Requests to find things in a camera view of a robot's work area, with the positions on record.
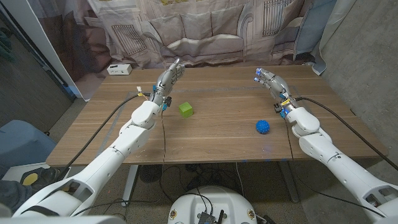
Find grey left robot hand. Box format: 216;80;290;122
149;58;186;106

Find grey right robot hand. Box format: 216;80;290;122
253;67;295;108

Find blue spiky stress ball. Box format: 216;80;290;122
255;119;271;135

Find green cube block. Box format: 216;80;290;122
178;101;194;119

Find white power box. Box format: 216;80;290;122
106;63;133;76

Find printed sofa backdrop cloth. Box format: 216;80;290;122
27;0;338;101

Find pale grey hanging cloth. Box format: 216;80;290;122
312;0;358;76

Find round black floor fan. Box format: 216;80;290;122
139;164;165;184

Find grey table leg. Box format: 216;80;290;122
278;161;300;203

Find white table leg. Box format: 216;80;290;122
121;164;139;207

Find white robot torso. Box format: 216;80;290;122
167;185;258;224

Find black electronics module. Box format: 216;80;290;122
197;210;225;224

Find blue padded chair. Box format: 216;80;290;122
0;119;57;177

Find black yellow foot pedal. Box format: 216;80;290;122
20;167;50;187

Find white floor mat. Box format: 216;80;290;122
1;161;72;187

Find thin left wrist cable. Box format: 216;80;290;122
160;108;167;194

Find thin wrist cable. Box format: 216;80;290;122
283;117;386;218
160;108;167;194

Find thin right wrist cable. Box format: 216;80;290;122
283;117;386;218

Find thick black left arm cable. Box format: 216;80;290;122
57;92;152;180

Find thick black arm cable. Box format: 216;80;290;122
57;92;152;180
294;96;398;171

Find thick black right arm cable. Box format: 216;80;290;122
294;96;398;171

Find black cables under table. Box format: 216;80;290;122
158;163;246;203

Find white partition frame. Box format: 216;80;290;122
0;0;90;102

